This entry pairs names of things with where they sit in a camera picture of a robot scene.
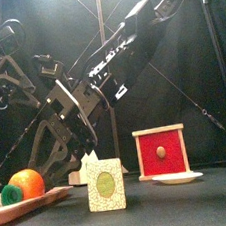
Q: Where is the orange toy carrot piece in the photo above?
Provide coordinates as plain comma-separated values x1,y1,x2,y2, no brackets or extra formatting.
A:
6,166,47,203

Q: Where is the green toy carrot top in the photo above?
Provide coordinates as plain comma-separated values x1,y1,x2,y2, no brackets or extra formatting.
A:
0,183,25,207

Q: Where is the cream toy block with prints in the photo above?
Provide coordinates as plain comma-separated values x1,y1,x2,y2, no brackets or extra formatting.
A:
83,156,128,214

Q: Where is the pale pink wooden tray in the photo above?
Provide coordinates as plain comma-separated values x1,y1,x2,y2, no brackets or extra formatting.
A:
0,184,77,226

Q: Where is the white round plate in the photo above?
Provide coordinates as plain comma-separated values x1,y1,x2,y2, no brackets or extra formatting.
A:
151,169,205,188

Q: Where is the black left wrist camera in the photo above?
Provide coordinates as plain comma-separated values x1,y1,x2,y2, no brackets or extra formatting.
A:
0,17,29,57

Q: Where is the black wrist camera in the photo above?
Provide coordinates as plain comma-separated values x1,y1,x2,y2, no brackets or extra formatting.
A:
0,17,29,57
31,50,70,93

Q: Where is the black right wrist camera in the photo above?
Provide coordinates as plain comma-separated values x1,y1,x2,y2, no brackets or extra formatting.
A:
31,50,70,93

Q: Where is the red box with wooden frame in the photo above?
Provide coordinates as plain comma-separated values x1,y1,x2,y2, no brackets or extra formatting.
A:
130,122,192,182

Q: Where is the grey vertical frame pole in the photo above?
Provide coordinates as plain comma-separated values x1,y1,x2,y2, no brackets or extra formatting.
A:
94,0,123,159

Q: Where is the dark side frame post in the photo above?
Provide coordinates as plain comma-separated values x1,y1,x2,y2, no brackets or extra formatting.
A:
199,0,226,139

